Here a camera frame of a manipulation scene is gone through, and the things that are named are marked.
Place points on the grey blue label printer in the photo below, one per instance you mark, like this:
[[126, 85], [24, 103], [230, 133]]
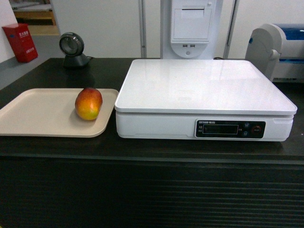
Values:
[[277, 50]]

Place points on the black checkout counter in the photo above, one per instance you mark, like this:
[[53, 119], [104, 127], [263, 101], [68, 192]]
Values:
[[111, 182]]

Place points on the white checkout scale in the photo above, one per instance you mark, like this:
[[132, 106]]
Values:
[[201, 100]]

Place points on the black barcode scanner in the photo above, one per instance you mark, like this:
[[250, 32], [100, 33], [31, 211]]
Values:
[[72, 45]]

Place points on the wooden shelf background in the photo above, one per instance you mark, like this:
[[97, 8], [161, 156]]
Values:
[[38, 14]]

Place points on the white receipt printer kiosk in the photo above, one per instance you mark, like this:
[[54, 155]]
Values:
[[189, 28]]

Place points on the red yellow mango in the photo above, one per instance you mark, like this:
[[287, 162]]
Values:
[[88, 103]]

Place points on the beige plastic tray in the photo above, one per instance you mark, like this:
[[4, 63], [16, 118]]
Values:
[[51, 113]]

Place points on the red fire extinguisher box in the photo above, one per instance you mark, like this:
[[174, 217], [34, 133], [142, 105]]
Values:
[[21, 42]]

